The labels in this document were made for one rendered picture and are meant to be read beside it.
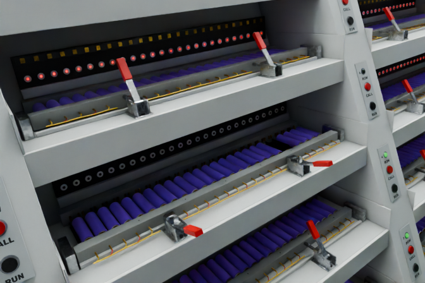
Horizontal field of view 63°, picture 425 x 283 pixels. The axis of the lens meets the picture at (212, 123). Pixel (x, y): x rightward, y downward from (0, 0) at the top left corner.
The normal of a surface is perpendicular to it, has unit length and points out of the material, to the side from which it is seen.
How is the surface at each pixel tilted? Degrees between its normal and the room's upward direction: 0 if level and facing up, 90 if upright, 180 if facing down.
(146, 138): 109
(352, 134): 90
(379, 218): 90
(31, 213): 90
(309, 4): 90
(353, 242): 20
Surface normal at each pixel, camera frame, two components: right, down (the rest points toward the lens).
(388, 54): 0.57, 0.23
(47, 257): 0.51, -0.09
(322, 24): -0.81, 0.28
